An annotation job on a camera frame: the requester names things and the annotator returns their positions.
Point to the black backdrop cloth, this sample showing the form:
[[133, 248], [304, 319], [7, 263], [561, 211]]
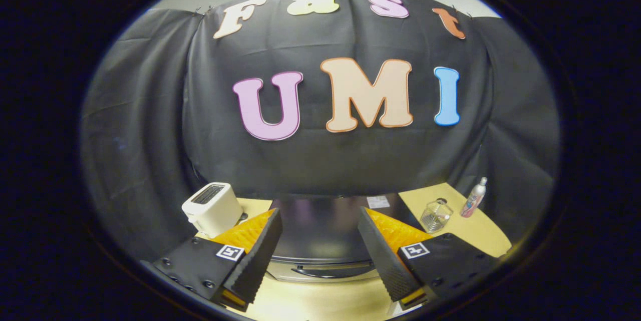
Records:
[[320, 161]]

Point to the clear glass jar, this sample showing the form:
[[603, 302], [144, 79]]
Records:
[[435, 217]]

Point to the black toaster oven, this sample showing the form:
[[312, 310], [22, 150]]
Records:
[[325, 231]]

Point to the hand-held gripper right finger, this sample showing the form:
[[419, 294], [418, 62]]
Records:
[[383, 256]]

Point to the white pop-up toaster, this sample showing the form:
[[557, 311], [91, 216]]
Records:
[[215, 211]]

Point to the silver pink spray bottle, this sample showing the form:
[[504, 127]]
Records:
[[473, 201]]

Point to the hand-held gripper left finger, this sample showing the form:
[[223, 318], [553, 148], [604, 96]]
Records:
[[255, 256]]

